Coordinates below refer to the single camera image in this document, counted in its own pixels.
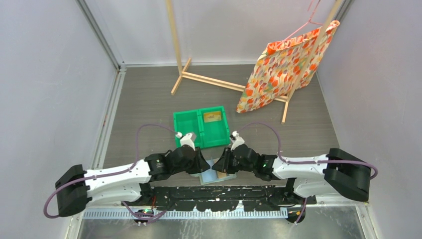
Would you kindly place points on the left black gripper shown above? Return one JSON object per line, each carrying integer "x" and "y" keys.
{"x": 200, "y": 165}

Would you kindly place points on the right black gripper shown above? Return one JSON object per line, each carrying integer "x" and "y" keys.
{"x": 224, "y": 164}

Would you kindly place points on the sage green card holder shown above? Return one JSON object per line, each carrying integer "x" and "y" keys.
{"x": 210, "y": 176}

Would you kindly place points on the green plastic double bin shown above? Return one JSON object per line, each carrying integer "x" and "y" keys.
{"x": 210, "y": 134}

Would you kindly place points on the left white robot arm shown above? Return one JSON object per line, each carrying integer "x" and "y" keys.
{"x": 78, "y": 188}

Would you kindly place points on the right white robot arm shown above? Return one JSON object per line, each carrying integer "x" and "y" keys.
{"x": 336, "y": 172}

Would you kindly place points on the wooden clothes rack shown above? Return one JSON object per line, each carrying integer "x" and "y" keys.
{"x": 183, "y": 73}

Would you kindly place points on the floral orange fabric bag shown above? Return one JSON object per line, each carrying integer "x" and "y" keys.
{"x": 275, "y": 71}

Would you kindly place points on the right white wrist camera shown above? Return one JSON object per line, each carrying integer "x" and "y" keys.
{"x": 236, "y": 140}

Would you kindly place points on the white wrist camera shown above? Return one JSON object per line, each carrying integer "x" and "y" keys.
{"x": 188, "y": 140}
{"x": 236, "y": 140}

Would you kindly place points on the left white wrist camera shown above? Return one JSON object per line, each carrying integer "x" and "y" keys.
{"x": 188, "y": 140}

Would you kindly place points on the aluminium rail with slots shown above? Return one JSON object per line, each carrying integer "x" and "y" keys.
{"x": 238, "y": 213}

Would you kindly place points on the pink wire hanger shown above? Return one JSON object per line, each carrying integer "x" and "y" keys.
{"x": 315, "y": 4}

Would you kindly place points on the aluminium corner frame post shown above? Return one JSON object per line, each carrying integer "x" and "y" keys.
{"x": 93, "y": 15}

